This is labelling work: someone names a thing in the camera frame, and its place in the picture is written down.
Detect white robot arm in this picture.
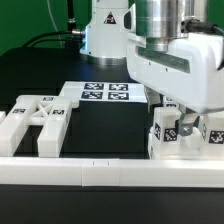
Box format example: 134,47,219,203
80,0,224,135

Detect white front rail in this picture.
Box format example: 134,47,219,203
0,157,224,188

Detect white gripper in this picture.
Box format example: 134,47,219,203
127,33,224,137

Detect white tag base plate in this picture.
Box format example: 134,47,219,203
60,81,147,103

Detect black cables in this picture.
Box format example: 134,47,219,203
21,0,86,49

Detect white chair backrest frame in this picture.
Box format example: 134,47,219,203
0,95,79,158

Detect white chair seat part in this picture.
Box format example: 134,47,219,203
147,126,224,161

